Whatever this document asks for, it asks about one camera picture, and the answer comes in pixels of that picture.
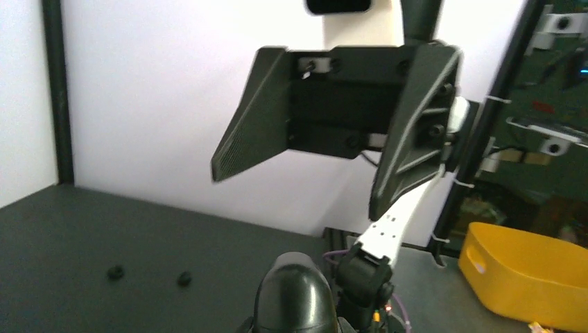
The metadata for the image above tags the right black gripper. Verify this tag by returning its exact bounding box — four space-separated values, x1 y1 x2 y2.
211 44 473 221

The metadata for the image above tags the black oval object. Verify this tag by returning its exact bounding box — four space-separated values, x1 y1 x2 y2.
250 252 339 332

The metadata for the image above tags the yellow plastic bin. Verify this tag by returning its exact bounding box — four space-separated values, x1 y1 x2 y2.
458 222 587 332

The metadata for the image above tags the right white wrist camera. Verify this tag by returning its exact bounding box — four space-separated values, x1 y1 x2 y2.
304 0 405 49

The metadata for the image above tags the front right black frame post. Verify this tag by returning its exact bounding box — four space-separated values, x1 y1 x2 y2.
427 1 550 268

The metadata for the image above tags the black frame post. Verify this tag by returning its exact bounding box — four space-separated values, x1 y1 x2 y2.
41 0 75 185
427 1 550 268

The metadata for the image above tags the white bracket on shelf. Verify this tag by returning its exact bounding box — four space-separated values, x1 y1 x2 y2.
505 117 587 157

